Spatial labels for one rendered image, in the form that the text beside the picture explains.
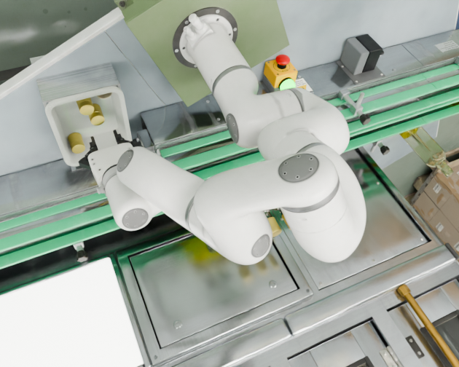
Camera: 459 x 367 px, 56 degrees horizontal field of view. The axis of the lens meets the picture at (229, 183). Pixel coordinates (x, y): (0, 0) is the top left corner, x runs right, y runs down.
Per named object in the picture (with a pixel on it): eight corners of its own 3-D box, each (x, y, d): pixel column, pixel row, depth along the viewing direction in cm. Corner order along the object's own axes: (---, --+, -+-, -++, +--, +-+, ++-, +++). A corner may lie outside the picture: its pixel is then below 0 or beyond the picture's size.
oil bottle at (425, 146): (393, 129, 161) (440, 181, 147) (397, 119, 156) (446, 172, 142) (406, 124, 162) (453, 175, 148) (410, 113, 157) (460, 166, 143)
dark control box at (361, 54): (338, 59, 136) (353, 76, 132) (345, 37, 130) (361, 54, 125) (359, 53, 139) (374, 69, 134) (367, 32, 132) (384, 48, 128)
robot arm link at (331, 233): (322, 119, 64) (387, 162, 53) (342, 182, 73) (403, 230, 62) (245, 170, 63) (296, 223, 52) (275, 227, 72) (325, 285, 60)
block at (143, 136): (137, 154, 121) (145, 172, 117) (133, 131, 113) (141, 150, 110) (149, 151, 122) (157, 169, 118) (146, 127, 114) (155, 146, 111)
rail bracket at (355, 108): (334, 96, 129) (360, 127, 122) (341, 76, 123) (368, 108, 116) (345, 92, 130) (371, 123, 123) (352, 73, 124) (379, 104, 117)
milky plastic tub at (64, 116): (60, 145, 114) (68, 169, 110) (34, 79, 96) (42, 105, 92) (124, 127, 119) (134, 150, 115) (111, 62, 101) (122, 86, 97)
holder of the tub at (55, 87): (65, 156, 119) (72, 178, 115) (36, 79, 97) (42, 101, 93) (126, 139, 124) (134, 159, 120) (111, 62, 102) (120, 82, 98)
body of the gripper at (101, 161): (102, 202, 91) (92, 172, 99) (148, 187, 94) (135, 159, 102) (92, 175, 86) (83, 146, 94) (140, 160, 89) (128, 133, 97)
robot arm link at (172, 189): (238, 202, 73) (174, 166, 88) (189, 167, 64) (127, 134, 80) (212, 245, 72) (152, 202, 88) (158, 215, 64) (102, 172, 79)
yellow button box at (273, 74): (261, 79, 128) (272, 95, 124) (264, 59, 122) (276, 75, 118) (281, 73, 130) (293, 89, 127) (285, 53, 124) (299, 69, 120)
